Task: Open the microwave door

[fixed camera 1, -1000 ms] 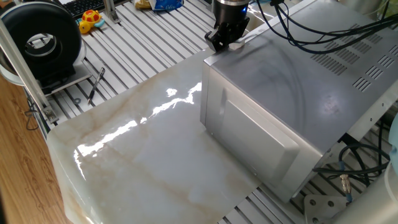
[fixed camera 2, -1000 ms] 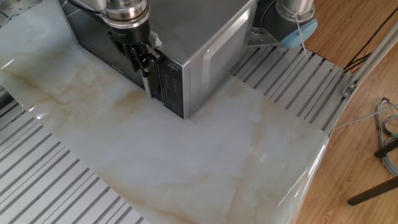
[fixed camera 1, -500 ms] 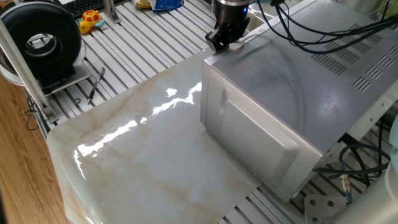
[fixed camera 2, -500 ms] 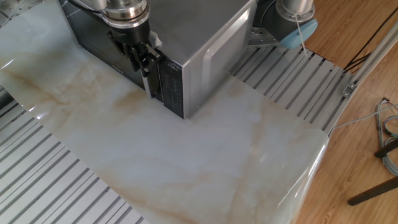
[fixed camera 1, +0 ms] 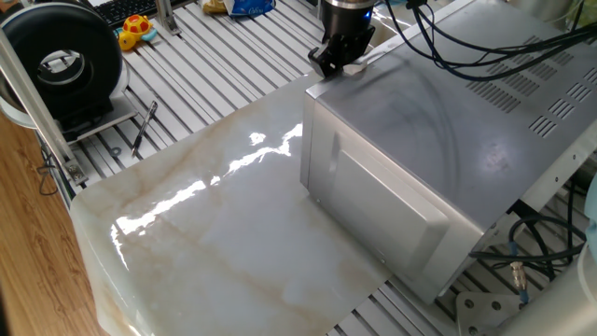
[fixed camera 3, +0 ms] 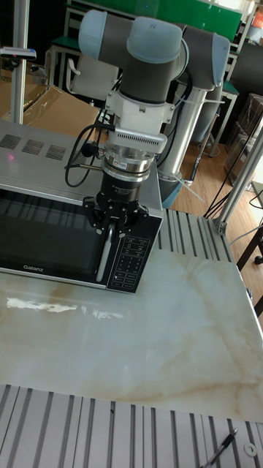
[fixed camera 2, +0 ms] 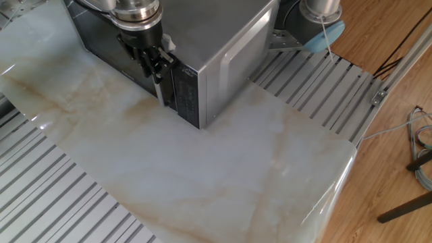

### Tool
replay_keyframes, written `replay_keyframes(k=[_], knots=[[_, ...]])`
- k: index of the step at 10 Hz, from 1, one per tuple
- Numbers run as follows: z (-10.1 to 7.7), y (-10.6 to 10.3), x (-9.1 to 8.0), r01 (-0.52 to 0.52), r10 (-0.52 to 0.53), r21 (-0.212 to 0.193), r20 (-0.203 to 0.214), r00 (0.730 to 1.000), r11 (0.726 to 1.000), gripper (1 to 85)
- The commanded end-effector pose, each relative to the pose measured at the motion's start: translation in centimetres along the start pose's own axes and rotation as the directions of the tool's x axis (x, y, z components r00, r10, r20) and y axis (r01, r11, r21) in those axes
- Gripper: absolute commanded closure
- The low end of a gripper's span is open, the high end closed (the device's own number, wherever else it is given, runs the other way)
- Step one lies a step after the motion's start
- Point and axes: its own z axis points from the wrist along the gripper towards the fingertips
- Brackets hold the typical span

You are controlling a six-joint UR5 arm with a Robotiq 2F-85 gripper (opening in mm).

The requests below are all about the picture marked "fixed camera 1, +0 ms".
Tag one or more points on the yellow toy turtle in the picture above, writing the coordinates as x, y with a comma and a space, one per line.
135, 28

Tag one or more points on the black computer keyboard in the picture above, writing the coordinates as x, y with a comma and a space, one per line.
126, 9

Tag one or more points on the small metal washer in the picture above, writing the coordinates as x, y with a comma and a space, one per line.
112, 151

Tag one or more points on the white tape piece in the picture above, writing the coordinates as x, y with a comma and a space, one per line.
356, 69

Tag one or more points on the small aluminium bracket post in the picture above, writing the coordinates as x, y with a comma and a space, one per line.
167, 18

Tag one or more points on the yellow crumpled item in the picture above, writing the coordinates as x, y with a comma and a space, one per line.
213, 6

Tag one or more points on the aluminium frame post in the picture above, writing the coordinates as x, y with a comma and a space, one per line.
42, 116

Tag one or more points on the black pen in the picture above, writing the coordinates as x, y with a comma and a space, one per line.
143, 128

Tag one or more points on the blue snack bag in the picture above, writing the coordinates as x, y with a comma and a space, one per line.
247, 7

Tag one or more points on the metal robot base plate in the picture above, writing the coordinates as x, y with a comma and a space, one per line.
480, 312

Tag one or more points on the silver microwave body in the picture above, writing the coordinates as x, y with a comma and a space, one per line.
420, 140

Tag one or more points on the glossy marble pattern mat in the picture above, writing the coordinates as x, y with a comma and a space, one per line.
224, 233

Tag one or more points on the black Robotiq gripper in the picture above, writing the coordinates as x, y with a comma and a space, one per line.
347, 23

